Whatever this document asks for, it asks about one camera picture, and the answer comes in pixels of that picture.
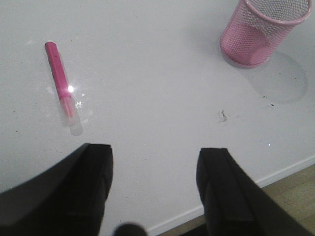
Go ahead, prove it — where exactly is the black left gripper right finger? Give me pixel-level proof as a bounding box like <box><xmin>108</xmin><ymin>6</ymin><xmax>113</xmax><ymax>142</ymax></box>
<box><xmin>196</xmin><ymin>148</ymin><xmax>312</xmax><ymax>236</ymax></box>

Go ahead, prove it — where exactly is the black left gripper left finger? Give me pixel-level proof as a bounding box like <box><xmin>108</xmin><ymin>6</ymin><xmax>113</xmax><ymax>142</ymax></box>
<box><xmin>0</xmin><ymin>144</ymin><xmax>113</xmax><ymax>236</ymax></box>

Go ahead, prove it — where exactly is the pink highlighter pen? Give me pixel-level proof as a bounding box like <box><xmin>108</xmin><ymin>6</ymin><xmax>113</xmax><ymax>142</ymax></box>
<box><xmin>45</xmin><ymin>41</ymin><xmax>76</xmax><ymax>126</ymax></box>

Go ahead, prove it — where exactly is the pink mesh pen holder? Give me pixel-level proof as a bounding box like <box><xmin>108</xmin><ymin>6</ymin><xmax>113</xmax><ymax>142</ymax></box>
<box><xmin>220</xmin><ymin>0</ymin><xmax>313</xmax><ymax>68</ymax></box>

